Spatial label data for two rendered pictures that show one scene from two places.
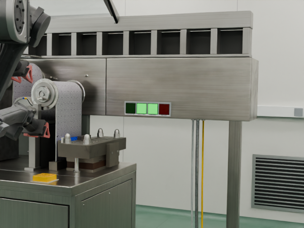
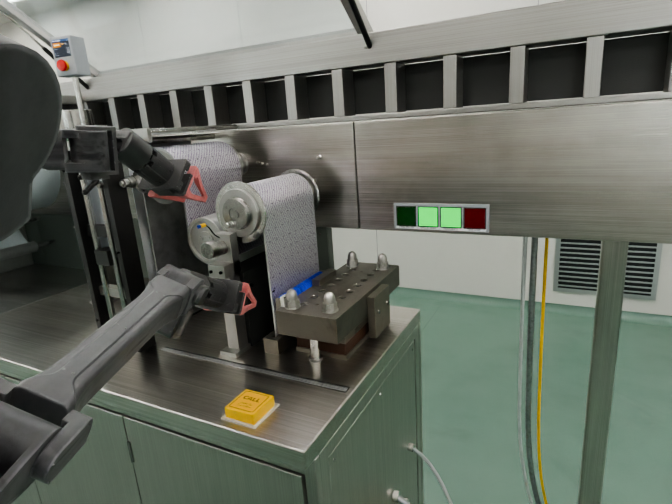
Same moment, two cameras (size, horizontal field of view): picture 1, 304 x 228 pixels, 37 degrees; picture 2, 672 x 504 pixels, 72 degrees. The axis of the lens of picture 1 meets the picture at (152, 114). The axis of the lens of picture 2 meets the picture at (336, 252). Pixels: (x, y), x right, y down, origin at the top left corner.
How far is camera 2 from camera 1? 112 cm
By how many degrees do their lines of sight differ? 15
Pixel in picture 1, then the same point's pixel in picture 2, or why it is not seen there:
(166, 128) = not seen: hidden behind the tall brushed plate
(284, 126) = not seen: hidden behind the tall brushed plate
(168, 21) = (481, 31)
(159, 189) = (425, 268)
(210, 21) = (587, 19)
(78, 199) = (321, 460)
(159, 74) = (464, 148)
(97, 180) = (358, 391)
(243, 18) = not seen: outside the picture
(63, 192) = (288, 458)
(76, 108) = (306, 225)
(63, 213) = (294, 487)
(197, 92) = (549, 183)
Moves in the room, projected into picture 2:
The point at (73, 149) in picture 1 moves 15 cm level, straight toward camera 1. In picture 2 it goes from (305, 323) to (304, 355)
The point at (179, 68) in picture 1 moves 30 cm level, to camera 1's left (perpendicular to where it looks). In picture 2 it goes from (508, 134) to (379, 142)
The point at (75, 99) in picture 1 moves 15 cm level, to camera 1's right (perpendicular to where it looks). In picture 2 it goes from (302, 208) to (359, 206)
